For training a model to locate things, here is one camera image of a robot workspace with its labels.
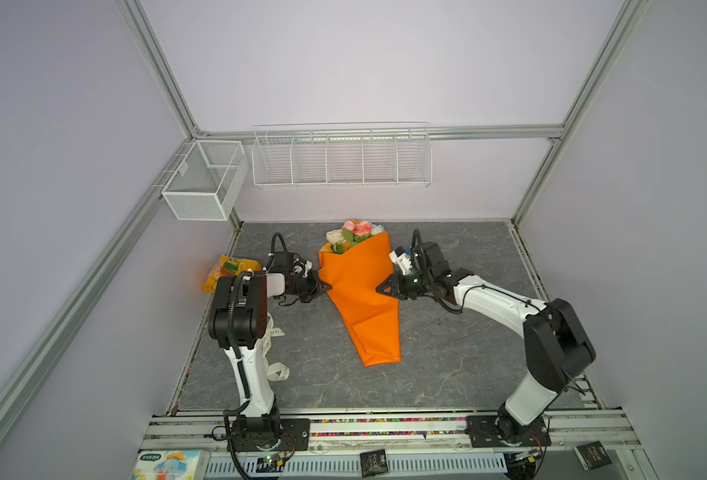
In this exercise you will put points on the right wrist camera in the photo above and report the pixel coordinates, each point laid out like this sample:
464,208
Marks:
402,260

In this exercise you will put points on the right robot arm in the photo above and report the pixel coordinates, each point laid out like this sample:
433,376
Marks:
557,348

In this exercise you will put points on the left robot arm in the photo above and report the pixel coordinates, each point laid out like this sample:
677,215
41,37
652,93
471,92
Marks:
240,323

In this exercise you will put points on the black box right front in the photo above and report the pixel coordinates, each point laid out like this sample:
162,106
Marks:
592,455

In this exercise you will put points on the tissue pack with elephant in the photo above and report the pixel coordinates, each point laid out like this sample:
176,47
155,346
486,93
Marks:
171,465

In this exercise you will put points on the white mesh box basket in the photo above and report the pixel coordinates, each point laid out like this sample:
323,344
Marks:
206,183

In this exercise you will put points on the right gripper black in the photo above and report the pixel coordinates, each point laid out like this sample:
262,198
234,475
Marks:
395,286

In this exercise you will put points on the aluminium front rail frame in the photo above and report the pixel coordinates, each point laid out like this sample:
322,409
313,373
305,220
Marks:
352,432

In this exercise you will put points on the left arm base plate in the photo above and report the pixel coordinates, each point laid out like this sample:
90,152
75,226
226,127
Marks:
263,434

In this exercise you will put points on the white wire wall shelf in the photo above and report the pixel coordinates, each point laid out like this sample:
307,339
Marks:
343,155

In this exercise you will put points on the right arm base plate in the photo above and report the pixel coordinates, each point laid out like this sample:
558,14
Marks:
487,431

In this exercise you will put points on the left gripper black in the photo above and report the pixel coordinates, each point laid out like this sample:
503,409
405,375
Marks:
316,289

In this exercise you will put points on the black box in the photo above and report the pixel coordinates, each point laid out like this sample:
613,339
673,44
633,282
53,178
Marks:
373,463
592,455

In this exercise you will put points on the orange wrapping paper sheet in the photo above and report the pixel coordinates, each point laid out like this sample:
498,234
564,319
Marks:
371,319

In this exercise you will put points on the black box centre front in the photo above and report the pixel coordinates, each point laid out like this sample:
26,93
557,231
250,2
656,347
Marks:
373,463

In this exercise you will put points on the dark pink fake rose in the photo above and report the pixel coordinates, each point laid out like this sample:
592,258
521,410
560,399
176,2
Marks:
362,230

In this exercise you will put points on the cream fake rose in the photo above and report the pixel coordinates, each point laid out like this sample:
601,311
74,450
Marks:
337,241

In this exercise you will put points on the white slotted cable duct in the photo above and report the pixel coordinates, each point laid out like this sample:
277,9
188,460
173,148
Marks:
401,465

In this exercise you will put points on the yellow snack bag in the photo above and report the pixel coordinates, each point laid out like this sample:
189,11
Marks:
228,267

